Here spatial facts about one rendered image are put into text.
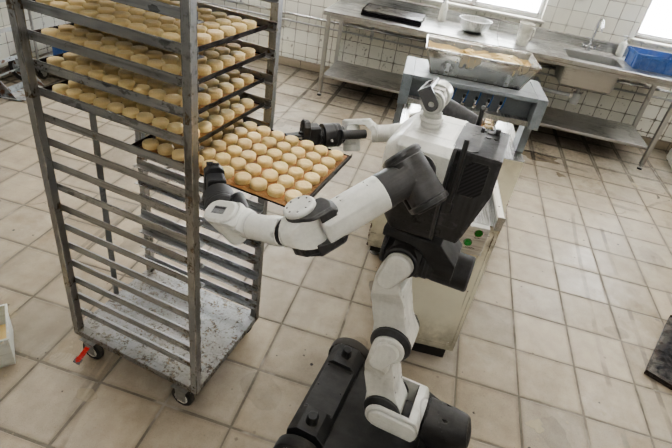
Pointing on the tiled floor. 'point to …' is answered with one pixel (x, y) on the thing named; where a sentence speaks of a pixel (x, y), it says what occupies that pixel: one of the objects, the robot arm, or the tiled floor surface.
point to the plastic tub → (6, 338)
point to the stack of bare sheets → (662, 358)
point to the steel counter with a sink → (588, 66)
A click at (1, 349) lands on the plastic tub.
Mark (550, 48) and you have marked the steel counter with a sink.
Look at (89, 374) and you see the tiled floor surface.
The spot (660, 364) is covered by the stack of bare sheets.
